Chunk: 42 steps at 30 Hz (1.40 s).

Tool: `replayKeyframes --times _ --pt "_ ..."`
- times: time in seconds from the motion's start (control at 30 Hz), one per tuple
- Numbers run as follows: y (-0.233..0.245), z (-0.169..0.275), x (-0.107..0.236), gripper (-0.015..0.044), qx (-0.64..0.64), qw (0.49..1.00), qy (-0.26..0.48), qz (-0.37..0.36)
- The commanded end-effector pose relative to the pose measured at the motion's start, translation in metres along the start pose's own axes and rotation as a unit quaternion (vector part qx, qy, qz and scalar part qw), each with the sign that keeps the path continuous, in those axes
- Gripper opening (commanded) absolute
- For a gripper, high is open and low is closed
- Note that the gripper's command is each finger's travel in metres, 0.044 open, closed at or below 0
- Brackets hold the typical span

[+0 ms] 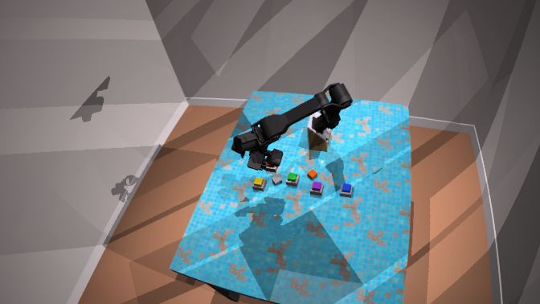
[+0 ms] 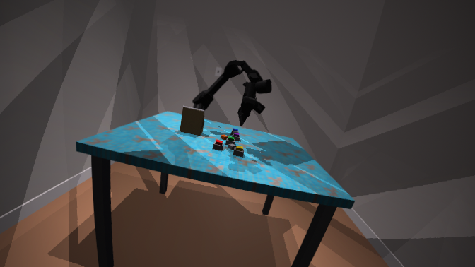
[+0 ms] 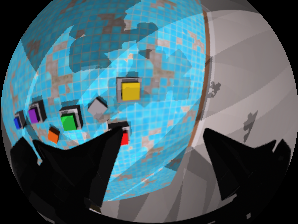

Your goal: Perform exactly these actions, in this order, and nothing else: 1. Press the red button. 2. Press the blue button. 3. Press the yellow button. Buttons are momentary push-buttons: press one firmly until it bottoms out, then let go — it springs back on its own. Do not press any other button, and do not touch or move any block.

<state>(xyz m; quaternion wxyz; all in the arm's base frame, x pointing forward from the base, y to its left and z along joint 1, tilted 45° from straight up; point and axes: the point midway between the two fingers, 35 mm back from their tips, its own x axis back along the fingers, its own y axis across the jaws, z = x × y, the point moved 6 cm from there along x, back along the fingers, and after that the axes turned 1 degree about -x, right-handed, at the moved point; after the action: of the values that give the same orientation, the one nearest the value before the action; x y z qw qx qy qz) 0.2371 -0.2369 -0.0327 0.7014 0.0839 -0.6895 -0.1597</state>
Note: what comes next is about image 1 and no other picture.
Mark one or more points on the green button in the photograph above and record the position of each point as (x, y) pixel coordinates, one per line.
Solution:
(292, 179)

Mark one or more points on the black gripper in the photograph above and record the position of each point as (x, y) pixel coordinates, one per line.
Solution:
(273, 158)

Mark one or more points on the purple button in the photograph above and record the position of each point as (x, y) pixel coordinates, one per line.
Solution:
(316, 188)

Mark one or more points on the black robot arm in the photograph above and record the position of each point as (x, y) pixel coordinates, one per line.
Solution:
(273, 126)

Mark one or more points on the red button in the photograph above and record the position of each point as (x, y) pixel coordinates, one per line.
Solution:
(271, 168)

